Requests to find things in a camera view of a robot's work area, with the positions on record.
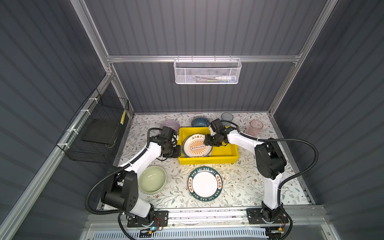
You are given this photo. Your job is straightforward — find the orange sunburst plate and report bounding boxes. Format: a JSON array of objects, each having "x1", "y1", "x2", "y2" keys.
[{"x1": 182, "y1": 134, "x2": 213, "y2": 158}]

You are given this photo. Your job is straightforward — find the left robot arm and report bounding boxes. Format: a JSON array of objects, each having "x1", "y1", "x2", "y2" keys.
[{"x1": 101, "y1": 127, "x2": 181, "y2": 218}]

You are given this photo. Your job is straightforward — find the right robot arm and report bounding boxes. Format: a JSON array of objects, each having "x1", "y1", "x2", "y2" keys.
[{"x1": 204, "y1": 119, "x2": 287, "y2": 223}]

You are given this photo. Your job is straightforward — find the yellow plastic bin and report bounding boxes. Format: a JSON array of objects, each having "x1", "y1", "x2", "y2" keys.
[{"x1": 178, "y1": 127, "x2": 239, "y2": 165}]

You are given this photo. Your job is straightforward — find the dark blue ceramic bowl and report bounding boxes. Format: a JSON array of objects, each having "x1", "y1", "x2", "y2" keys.
[{"x1": 191, "y1": 117, "x2": 210, "y2": 127}]

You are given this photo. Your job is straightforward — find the grey translucent cup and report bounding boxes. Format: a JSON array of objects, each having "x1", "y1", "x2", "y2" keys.
[{"x1": 221, "y1": 113, "x2": 234, "y2": 127}]

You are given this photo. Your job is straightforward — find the purple ceramic bowl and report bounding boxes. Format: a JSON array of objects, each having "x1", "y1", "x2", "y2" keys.
[{"x1": 160, "y1": 120, "x2": 181, "y2": 134}]

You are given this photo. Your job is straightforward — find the green ceramic bowl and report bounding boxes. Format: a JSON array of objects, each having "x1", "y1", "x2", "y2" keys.
[{"x1": 139, "y1": 166, "x2": 167, "y2": 195}]

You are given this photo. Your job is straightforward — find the pink translucent cup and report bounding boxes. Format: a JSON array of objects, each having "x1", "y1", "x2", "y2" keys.
[{"x1": 247, "y1": 119, "x2": 264, "y2": 137}]

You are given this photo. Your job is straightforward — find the green rim lettered plate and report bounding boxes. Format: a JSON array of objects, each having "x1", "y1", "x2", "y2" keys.
[{"x1": 188, "y1": 166, "x2": 223, "y2": 202}]

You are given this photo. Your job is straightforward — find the yellow tag on basket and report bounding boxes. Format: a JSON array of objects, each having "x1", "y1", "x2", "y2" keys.
[{"x1": 120, "y1": 110, "x2": 127, "y2": 125}]

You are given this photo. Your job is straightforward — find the items in white basket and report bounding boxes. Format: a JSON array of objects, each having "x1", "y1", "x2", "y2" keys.
[{"x1": 190, "y1": 76, "x2": 238, "y2": 84}]

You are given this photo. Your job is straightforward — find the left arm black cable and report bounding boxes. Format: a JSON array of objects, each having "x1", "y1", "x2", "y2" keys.
[{"x1": 84, "y1": 127, "x2": 164, "y2": 240}]

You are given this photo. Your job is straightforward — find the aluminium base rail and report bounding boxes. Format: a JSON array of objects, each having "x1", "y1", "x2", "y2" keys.
[{"x1": 84, "y1": 205, "x2": 330, "y2": 232}]

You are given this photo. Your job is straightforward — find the white wire mesh basket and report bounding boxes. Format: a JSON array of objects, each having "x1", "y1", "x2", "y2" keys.
[{"x1": 173, "y1": 57, "x2": 242, "y2": 85}]

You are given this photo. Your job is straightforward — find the black wire basket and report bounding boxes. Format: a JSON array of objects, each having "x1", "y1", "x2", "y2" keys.
[{"x1": 57, "y1": 90, "x2": 130, "y2": 164}]

